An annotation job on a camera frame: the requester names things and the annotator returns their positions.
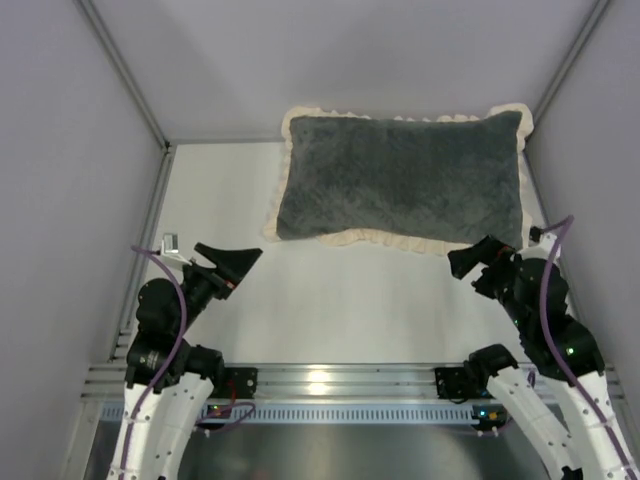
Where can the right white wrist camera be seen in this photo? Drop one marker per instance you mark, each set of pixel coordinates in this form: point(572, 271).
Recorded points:
point(541, 243)

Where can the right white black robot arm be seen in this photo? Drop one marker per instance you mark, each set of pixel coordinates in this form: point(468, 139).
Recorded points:
point(585, 440)

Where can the aluminium mounting rail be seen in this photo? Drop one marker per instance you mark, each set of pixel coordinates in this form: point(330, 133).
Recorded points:
point(319, 382)

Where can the slotted grey cable duct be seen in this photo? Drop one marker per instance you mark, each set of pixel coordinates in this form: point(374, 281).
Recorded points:
point(353, 414)

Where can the grey cream-ruffled pillowcase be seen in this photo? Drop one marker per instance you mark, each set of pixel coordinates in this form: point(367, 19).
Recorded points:
point(426, 186)

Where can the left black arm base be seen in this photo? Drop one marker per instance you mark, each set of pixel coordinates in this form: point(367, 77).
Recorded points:
point(238, 383)

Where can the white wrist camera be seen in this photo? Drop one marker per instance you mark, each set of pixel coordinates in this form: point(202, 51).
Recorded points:
point(169, 252)
point(541, 243)

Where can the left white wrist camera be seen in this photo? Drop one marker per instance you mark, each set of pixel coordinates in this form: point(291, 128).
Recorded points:
point(169, 252)

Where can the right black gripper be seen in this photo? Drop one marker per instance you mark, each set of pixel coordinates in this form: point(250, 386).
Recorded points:
point(488, 270)

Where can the aluminium frame post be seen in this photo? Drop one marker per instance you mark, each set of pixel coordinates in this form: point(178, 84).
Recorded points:
point(110, 49)
point(587, 28)

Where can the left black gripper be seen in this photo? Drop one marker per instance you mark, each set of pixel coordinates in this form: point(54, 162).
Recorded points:
point(216, 276)

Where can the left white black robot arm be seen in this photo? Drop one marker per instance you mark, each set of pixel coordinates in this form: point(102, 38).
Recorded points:
point(171, 387)

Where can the right aluminium frame post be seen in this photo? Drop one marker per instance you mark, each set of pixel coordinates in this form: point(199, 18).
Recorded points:
point(587, 28)

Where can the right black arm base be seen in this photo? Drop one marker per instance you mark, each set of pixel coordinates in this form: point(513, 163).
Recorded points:
point(454, 385)

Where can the left aluminium frame post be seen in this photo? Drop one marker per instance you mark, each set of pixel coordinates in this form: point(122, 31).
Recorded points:
point(110, 49)

